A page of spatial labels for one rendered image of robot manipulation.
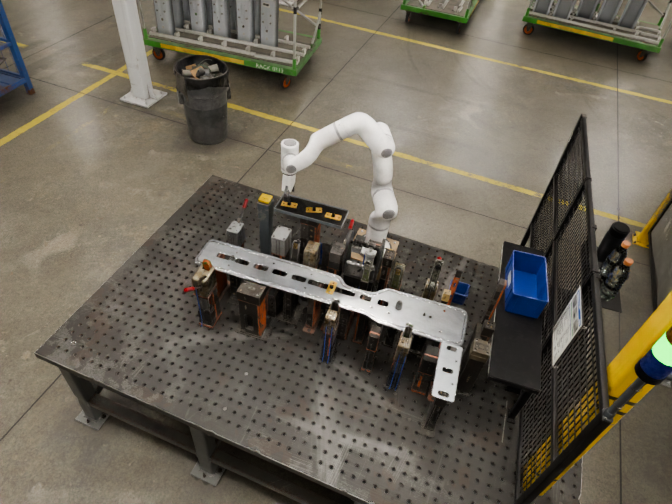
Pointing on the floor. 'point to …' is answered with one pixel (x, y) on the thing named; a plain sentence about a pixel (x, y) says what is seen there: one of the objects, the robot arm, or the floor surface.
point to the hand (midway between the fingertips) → (289, 194)
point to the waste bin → (204, 96)
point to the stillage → (13, 61)
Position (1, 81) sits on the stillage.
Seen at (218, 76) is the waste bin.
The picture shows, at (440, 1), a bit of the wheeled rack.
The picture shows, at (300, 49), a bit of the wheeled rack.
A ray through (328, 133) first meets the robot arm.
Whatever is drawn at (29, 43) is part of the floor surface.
